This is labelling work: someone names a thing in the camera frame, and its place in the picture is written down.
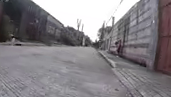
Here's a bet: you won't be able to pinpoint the row of bushes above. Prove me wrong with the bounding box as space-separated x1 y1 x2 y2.
58 24 95 50

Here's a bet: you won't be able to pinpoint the utility pole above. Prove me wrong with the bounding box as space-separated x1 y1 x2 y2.
74 18 84 35
105 16 117 53

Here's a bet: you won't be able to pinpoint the grey concrete road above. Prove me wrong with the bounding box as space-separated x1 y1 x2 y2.
0 30 166 97

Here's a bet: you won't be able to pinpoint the concrete kerb strip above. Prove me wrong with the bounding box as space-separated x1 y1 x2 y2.
0 32 75 57

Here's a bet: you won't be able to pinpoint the dark low building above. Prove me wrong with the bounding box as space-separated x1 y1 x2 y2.
0 0 70 48

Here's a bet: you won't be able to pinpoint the dark green bush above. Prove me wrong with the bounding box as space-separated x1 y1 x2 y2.
0 13 18 45

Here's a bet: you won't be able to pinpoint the overhead wires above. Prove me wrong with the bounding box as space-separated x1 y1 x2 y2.
105 0 129 29

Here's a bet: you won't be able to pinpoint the grey block wall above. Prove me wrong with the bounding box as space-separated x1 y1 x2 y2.
100 0 167 71

